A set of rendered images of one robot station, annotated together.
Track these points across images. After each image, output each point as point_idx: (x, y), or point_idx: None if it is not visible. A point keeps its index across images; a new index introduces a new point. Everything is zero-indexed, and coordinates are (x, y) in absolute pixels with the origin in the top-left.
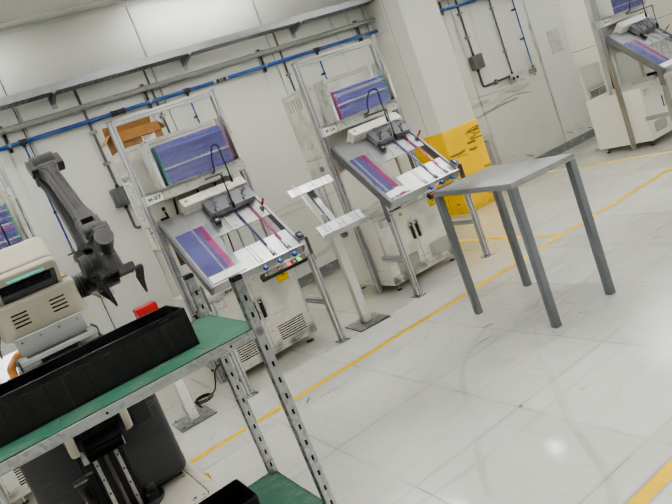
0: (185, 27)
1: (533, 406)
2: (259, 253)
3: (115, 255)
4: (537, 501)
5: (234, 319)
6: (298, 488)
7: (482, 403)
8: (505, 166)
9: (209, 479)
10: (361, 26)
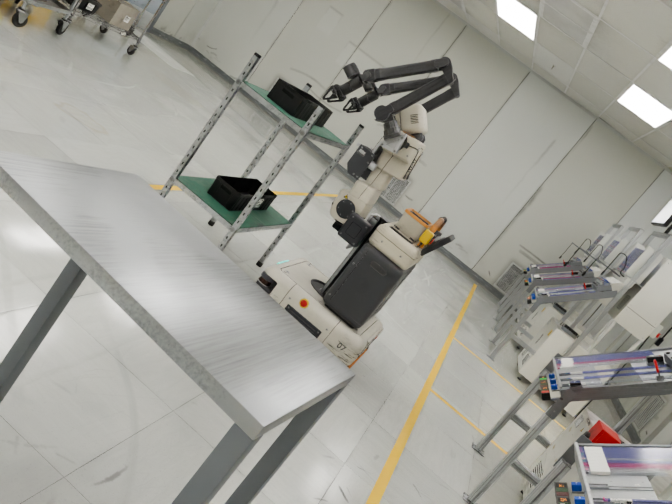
0: None
1: (38, 291)
2: (620, 492)
3: (346, 82)
4: None
5: (267, 100)
6: (206, 202)
7: (96, 332)
8: (182, 315)
9: (295, 289)
10: None
